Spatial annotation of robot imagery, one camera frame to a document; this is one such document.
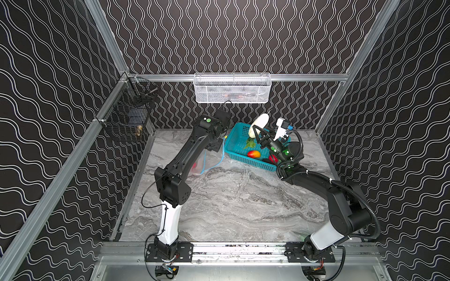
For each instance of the red pepper toy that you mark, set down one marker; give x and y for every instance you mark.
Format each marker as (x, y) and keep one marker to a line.
(273, 159)

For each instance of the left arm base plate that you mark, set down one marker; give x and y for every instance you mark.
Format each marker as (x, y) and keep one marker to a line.
(177, 252)

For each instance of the aluminium front rail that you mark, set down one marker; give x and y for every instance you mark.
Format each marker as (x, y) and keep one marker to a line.
(238, 261)

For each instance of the dark red apple toy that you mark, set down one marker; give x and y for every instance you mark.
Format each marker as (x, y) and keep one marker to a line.
(193, 169)

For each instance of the green leafy vegetable toy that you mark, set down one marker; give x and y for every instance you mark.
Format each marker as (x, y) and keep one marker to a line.
(250, 143)

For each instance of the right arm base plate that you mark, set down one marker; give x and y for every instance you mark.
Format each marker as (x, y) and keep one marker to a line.
(305, 252)

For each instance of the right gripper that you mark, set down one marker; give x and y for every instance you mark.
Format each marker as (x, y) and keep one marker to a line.
(265, 138)

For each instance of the clear zip top bag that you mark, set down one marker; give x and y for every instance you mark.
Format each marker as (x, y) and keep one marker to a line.
(207, 160)

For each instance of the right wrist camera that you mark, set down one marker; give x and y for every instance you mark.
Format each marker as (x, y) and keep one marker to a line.
(283, 126)

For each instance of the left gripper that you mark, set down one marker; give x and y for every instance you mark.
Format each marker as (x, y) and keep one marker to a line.
(218, 141)

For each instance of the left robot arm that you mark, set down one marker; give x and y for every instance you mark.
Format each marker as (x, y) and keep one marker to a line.
(171, 180)

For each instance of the clear wall basket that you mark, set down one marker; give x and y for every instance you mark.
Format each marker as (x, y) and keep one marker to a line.
(239, 88)

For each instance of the red orange tomato toy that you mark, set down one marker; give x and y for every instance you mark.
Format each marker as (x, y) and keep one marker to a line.
(255, 154)

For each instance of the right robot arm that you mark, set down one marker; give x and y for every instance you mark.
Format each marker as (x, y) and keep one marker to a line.
(350, 215)

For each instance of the black wire wall basket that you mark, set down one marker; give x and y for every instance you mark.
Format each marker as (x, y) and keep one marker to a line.
(127, 121)

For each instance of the teal plastic basket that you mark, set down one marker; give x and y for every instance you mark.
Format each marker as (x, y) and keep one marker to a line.
(259, 147)

